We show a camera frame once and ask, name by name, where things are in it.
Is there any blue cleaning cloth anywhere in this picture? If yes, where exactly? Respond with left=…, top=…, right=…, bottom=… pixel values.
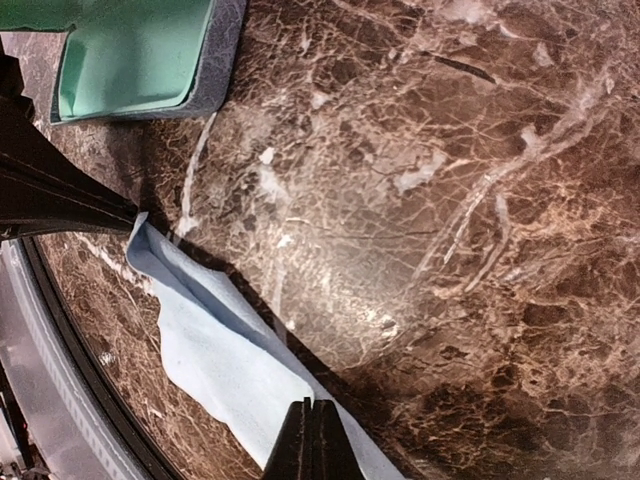
left=126, top=213, right=402, bottom=479

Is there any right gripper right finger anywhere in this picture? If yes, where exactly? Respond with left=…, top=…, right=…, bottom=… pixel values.
left=262, top=397, right=364, bottom=480

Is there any black front rail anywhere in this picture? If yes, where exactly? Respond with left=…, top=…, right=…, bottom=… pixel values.
left=8, top=238, right=181, bottom=479

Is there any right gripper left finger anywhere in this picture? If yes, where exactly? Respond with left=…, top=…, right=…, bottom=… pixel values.
left=1, top=99, right=138, bottom=240

